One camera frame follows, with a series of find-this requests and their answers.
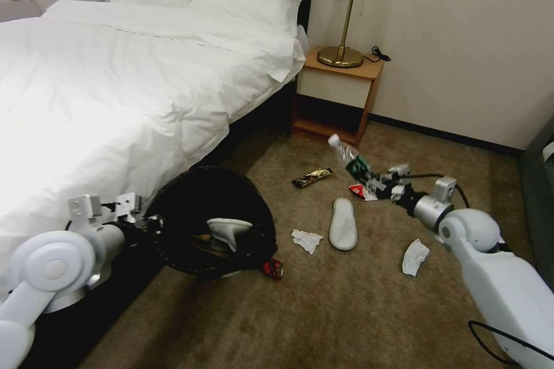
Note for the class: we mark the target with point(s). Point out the white duvet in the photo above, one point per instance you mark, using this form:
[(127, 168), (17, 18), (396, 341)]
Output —
[(108, 83)]

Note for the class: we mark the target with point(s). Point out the black mesh trash bin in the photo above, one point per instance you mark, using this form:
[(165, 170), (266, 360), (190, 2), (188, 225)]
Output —
[(203, 200)]

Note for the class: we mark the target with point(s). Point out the red white snack wrapper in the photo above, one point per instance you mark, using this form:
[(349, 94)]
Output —
[(358, 191)]

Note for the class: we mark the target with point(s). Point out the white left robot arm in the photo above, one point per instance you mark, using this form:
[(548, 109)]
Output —
[(56, 265)]

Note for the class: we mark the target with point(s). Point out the white slipper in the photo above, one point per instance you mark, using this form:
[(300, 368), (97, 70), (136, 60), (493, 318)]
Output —
[(229, 230), (343, 226)]

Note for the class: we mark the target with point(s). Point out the dark gold snack bar wrapper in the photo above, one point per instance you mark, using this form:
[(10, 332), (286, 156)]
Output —
[(312, 177)]

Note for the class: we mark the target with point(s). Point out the crumpled white tissue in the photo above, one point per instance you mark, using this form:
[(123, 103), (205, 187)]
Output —
[(414, 256), (306, 240)]

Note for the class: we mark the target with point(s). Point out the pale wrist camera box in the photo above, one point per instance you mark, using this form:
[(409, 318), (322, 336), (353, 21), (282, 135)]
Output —
[(128, 205), (399, 171)]

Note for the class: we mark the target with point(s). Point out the red drink can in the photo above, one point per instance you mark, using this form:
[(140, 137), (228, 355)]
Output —
[(272, 268)]

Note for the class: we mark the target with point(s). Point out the wooden nightstand white drawer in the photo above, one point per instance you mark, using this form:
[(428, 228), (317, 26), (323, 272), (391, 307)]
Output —
[(337, 83)]

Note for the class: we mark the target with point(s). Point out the black bed frame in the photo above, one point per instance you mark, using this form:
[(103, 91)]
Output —
[(259, 127)]

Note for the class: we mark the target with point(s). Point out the clear plastic bottle green label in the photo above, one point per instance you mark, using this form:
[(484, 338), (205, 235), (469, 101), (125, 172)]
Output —
[(346, 155)]

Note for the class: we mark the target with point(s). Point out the pale nightstand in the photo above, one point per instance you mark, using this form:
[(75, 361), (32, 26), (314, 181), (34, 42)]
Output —
[(19, 8)]

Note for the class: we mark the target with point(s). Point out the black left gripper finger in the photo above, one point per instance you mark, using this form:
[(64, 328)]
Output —
[(156, 234), (154, 220)]

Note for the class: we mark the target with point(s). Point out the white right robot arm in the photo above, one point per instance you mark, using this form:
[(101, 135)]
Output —
[(497, 274)]

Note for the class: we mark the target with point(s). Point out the dark grey furniture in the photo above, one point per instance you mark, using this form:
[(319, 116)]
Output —
[(539, 204)]

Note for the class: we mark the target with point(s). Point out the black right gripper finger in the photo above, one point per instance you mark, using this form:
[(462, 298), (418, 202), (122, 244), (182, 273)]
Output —
[(377, 192), (381, 178)]

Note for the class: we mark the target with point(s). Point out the brass table lamp white shade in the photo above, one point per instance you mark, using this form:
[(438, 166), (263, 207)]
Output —
[(346, 18)]

